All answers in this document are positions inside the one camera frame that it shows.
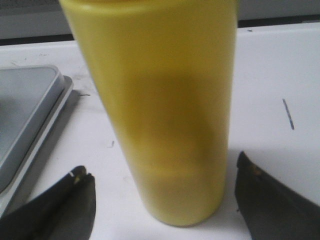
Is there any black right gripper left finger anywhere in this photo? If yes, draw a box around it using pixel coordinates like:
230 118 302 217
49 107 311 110
0 165 96 240

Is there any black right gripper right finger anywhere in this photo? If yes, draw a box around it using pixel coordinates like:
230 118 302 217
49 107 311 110
235 152 320 240

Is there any silver digital kitchen scale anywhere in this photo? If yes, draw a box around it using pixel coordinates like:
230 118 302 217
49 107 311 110
0 65 73 216

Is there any yellow squeeze bottle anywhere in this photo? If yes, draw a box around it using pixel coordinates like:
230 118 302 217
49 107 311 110
60 0 238 227

